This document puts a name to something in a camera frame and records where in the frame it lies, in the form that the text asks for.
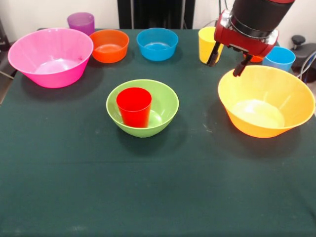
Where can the red plastic cup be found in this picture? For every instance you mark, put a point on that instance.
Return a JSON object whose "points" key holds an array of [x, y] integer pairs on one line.
{"points": [[134, 116]]}

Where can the blue plastic cup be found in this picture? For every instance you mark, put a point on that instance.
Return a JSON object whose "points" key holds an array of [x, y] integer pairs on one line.
{"points": [[284, 60]]}

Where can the orange plastic bowl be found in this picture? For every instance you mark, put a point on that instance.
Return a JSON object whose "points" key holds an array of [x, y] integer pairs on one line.
{"points": [[109, 47]]}

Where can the yellow plastic cup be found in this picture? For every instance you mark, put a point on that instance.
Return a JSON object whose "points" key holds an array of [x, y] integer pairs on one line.
{"points": [[205, 44]]}

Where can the dark green tablecloth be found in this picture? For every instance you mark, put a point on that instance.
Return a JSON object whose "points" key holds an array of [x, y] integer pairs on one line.
{"points": [[148, 172]]}

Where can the orange plastic cup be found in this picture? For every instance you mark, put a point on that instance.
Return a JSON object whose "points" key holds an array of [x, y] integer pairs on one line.
{"points": [[256, 59]]}

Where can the green plastic bowl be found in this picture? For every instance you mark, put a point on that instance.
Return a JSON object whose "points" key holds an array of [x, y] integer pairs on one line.
{"points": [[163, 111]]}

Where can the blue plastic bowl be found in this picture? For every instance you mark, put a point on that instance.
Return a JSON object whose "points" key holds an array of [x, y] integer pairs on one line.
{"points": [[158, 47]]}

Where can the pink plastic bowl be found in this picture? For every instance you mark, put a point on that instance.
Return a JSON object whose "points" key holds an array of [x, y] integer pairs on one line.
{"points": [[49, 49]]}

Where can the purple plastic cup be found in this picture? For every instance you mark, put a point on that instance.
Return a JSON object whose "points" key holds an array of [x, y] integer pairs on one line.
{"points": [[81, 23]]}

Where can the yellow plastic bowl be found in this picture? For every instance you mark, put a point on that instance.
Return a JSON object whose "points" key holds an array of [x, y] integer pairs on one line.
{"points": [[264, 86]]}

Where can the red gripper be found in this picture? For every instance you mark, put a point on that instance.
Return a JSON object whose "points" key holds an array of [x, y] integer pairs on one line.
{"points": [[247, 44]]}

